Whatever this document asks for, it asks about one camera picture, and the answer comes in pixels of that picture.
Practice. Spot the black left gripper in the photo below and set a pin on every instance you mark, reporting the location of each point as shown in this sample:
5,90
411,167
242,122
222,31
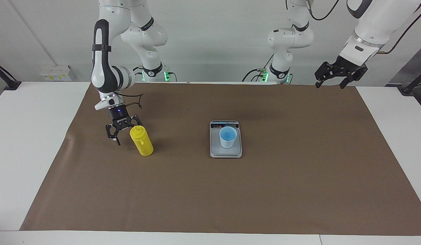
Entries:
344,66

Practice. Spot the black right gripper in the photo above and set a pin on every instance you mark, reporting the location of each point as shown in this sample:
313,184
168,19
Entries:
117,115

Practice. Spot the yellow squeeze bottle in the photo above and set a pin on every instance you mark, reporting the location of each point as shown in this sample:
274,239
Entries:
144,146

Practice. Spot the light blue paper cup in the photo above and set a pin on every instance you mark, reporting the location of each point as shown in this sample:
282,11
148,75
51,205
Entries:
227,143

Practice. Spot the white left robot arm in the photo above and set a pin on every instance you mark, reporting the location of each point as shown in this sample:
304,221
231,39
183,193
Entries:
377,23

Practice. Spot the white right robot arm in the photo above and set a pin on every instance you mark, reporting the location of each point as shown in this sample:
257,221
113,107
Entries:
101,68

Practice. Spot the silver digital kitchen scale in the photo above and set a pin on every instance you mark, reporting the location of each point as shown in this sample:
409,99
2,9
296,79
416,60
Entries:
217,151

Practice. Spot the black clamp stand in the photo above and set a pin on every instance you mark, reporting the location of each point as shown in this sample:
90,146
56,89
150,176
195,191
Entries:
406,89
13,84

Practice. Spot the brown table mat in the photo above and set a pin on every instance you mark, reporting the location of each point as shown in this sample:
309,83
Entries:
197,190

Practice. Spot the white wall socket box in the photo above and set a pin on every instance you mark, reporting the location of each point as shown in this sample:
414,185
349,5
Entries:
55,73

